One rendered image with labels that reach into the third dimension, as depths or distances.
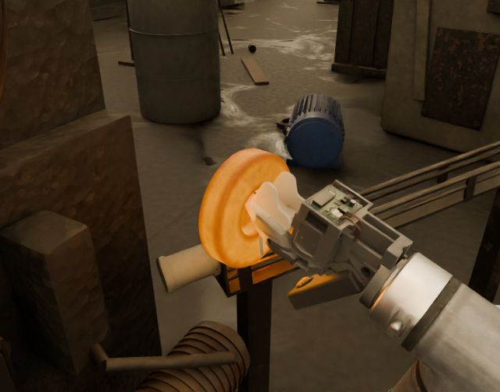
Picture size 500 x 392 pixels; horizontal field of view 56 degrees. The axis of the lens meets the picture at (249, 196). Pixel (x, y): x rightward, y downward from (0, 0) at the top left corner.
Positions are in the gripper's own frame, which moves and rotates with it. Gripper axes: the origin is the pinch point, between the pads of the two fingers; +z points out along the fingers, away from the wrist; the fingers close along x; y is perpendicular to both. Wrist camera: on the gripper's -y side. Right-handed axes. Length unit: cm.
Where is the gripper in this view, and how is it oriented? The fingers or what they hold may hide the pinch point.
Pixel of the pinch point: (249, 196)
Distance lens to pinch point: 59.8
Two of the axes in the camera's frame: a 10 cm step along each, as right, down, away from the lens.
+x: -6.5, 3.7, -6.6
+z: -7.3, -5.5, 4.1
